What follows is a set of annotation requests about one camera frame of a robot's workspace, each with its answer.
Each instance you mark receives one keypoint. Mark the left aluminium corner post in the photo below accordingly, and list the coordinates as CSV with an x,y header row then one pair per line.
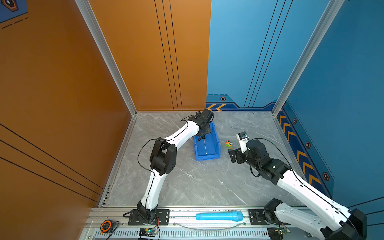
x,y
101,42

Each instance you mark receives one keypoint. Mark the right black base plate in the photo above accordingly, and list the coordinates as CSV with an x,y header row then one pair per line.
x,y
263,217

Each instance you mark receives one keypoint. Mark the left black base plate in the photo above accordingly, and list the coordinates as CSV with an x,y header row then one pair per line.
x,y
162,216

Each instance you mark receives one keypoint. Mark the right aluminium corner post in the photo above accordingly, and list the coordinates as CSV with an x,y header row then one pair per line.
x,y
318,34

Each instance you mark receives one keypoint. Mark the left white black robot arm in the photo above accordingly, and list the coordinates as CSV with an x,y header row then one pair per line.
x,y
163,160

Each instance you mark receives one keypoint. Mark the orange black tape measure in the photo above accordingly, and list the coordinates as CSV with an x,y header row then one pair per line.
x,y
106,226

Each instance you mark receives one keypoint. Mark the small colourful toy figure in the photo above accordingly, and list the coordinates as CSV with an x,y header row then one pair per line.
x,y
229,145

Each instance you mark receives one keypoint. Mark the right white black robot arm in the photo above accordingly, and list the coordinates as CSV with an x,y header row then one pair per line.
x,y
329,220

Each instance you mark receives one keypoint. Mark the cyan plastic cylinder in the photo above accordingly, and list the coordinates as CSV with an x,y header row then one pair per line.
x,y
234,216

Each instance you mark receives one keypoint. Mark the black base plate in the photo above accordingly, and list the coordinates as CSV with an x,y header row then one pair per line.
x,y
162,216
263,217

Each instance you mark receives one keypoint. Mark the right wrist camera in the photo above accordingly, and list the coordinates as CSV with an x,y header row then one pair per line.
x,y
243,139

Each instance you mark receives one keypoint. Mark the left green circuit board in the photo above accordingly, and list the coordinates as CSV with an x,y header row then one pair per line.
x,y
148,233

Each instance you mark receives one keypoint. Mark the blue plastic bin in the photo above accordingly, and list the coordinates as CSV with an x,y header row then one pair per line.
x,y
213,145

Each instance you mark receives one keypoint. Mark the right circuit board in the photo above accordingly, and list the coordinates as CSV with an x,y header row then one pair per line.
x,y
277,233

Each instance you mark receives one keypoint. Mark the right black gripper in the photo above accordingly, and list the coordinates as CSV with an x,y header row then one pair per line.
x,y
238,154

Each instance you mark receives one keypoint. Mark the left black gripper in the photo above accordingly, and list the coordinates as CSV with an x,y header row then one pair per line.
x,y
208,130

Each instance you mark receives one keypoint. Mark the black handled screwdriver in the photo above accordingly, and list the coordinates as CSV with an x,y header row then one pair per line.
x,y
202,147

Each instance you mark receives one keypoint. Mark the aluminium corner post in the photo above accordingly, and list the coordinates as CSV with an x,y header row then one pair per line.
x,y
101,42
318,34

